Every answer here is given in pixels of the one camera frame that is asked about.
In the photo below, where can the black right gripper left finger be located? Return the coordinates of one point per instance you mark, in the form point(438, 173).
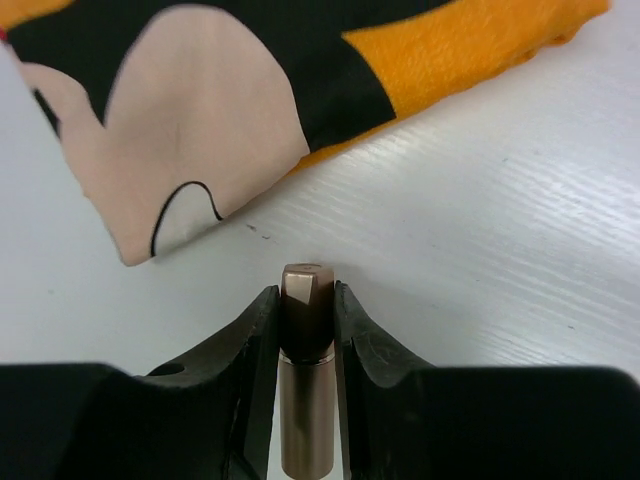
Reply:
point(206, 414)

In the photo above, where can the gold lipstick tube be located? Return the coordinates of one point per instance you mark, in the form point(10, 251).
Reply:
point(306, 371)

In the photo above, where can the orange cartoon towel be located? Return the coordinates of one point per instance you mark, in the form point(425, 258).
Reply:
point(172, 115)

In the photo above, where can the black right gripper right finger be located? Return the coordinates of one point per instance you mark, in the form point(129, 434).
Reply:
point(404, 418)

